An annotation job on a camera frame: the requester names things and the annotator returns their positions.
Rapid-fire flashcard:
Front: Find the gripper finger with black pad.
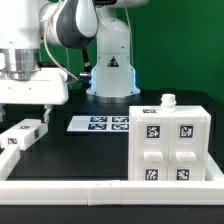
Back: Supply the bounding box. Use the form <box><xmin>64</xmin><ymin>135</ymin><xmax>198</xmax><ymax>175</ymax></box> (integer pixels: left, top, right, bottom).
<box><xmin>43</xmin><ymin>105</ymin><xmax>52</xmax><ymax>123</ymax></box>

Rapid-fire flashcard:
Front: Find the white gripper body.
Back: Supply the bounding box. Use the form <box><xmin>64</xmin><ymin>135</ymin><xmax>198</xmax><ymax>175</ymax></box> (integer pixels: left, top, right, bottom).
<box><xmin>0</xmin><ymin>68</ymin><xmax>68</xmax><ymax>105</ymax></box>

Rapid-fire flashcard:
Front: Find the white cabinet top block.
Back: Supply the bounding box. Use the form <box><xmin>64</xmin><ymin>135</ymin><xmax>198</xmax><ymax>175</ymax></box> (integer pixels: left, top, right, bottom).
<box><xmin>0</xmin><ymin>119</ymin><xmax>48</xmax><ymax>150</ymax></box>

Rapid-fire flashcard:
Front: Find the white cabinet body box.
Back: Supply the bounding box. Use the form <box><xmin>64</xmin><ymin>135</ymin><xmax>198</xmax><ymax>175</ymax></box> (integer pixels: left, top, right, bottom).
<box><xmin>127</xmin><ymin>105</ymin><xmax>212</xmax><ymax>182</ymax></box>

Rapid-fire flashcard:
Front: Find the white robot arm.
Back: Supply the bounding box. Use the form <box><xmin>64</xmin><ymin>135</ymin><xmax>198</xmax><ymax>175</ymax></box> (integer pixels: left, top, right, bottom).
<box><xmin>0</xmin><ymin>0</ymin><xmax>149</xmax><ymax>122</ymax></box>

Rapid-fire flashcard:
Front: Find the white U-shaped boundary fence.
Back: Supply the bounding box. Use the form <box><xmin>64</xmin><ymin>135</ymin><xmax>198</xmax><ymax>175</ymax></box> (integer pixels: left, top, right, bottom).
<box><xmin>0</xmin><ymin>145</ymin><xmax>224</xmax><ymax>205</ymax></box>

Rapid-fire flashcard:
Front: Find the white marker base plate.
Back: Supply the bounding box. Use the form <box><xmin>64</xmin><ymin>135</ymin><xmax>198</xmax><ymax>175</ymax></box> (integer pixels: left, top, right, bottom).
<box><xmin>67</xmin><ymin>116</ymin><xmax>129</xmax><ymax>132</ymax></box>

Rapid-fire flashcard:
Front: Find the white hanging cable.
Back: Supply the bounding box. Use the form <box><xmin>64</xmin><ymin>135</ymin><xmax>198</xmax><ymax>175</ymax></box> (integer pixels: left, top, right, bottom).
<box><xmin>39</xmin><ymin>6</ymin><xmax>79</xmax><ymax>84</ymax></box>

